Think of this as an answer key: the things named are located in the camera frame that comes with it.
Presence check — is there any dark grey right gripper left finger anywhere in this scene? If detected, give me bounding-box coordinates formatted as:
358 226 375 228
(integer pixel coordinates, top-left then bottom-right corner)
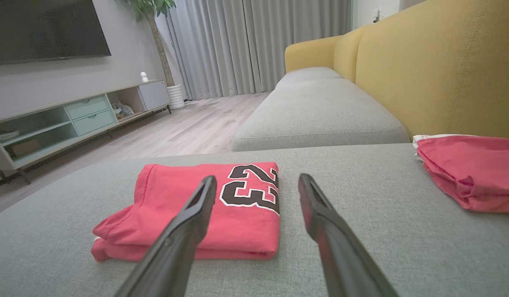
113 175 217 297

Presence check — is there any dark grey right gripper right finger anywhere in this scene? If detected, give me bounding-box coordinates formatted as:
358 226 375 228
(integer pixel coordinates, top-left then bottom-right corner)
298 173 400 297

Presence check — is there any red Bulls 23 jersey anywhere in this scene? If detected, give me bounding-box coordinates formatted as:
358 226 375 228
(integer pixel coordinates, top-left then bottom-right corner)
91 162 280 262

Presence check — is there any plain red folded garment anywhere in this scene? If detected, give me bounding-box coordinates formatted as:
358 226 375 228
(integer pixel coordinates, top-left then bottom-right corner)
412 134 509 214

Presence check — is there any grey soft toy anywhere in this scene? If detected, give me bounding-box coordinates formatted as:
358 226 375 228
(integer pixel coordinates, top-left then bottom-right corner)
111 101 135 120

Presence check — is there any grey and yellow sofa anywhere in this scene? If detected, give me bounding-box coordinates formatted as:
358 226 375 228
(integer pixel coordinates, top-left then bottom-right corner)
0 0 509 297

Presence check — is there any white ribbed plant pot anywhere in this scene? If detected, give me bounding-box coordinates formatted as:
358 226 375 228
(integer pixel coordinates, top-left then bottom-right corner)
167 84 186 110

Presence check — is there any long TV cabinet with drawers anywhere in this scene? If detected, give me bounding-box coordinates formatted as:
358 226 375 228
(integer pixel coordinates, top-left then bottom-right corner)
0 79 172 185

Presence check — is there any brown cardboard box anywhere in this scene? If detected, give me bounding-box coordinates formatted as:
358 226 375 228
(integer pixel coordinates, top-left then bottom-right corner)
11 139 41 158

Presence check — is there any green indoor tree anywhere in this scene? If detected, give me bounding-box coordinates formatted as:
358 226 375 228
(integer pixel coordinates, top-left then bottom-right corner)
118 0 177 88

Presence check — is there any grey pleated curtain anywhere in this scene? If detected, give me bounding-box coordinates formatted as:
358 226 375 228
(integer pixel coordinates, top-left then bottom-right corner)
166 0 353 101

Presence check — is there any black flat television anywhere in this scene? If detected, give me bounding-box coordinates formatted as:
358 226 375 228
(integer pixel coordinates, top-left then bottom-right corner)
0 0 112 66

